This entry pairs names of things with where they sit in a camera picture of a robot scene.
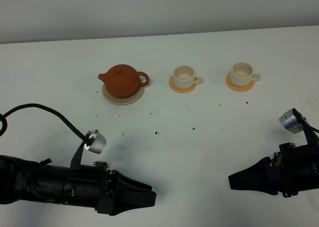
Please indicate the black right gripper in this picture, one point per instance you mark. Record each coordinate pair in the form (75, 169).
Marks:
(299, 169)

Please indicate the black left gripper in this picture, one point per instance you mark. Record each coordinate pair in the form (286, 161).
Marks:
(108, 192)

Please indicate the brown clay teapot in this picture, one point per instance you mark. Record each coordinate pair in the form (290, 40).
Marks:
(123, 81)

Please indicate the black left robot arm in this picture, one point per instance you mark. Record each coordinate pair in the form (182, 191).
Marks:
(32, 181)

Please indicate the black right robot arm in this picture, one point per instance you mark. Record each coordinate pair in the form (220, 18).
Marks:
(290, 171)

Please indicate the beige round teapot saucer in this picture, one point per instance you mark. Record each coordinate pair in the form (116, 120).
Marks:
(122, 101)

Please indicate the orange coaster right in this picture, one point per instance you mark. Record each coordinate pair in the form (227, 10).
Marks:
(238, 88)

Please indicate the orange coaster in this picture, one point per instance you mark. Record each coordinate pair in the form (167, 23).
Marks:
(178, 90)
(238, 88)

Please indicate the white teacup right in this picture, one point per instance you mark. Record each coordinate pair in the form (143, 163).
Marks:
(242, 74)

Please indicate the white teacup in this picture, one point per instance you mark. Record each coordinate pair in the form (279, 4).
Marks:
(185, 76)
(242, 74)

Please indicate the orange coaster left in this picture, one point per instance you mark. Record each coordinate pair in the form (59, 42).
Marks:
(178, 90)

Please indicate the white teacup left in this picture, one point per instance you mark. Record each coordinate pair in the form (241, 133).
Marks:
(185, 76)

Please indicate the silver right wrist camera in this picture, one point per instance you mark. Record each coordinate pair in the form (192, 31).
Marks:
(294, 121)

